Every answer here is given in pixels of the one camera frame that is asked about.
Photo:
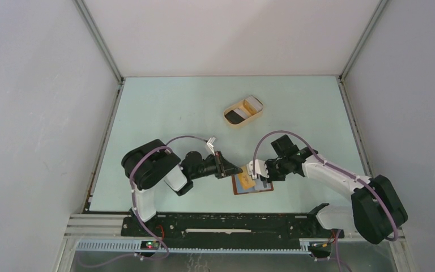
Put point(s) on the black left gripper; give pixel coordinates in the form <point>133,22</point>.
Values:
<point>223,166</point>

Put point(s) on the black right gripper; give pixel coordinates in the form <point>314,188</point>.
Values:
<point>271,178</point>

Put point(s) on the orange credit card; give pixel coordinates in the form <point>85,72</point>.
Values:
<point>246,181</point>

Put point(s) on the brown leather card holder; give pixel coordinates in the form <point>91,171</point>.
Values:
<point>238,190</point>

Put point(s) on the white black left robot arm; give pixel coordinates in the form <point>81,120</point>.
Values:
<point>148,165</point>

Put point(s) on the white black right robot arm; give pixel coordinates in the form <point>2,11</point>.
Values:
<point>376,211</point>

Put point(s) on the white small card stack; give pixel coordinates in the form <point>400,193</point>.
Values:
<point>241,113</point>

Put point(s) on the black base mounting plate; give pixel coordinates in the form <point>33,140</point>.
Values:
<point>248,229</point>

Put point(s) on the beige oval tray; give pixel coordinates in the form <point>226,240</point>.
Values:
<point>251,118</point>

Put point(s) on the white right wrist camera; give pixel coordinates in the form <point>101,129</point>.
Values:
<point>257,169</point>

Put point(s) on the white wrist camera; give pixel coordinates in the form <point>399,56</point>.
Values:
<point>210,145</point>
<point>257,169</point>

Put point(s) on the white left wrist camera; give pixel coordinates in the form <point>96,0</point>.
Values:
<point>210,145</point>

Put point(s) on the white cable duct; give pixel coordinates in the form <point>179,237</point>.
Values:
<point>131,246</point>

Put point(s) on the aluminium frame rail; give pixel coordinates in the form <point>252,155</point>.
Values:
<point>89,225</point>

